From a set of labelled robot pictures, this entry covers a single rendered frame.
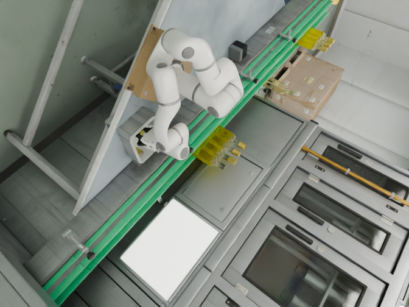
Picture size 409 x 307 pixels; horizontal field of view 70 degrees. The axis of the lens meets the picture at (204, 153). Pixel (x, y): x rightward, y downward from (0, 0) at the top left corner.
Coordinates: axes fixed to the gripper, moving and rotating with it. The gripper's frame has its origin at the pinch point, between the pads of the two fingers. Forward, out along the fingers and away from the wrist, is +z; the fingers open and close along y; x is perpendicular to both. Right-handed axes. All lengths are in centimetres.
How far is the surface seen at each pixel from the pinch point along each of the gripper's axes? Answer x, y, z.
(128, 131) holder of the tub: 6.4, -6.3, -1.8
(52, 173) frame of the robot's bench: -14, -38, 39
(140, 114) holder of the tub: 7.3, 4.1, 0.5
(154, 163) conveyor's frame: -21.4, -1.4, 0.2
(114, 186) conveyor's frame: -20.2, -22.8, 6.9
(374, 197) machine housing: -67, 65, -92
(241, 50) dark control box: -2, 80, -2
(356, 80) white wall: -322, 525, 54
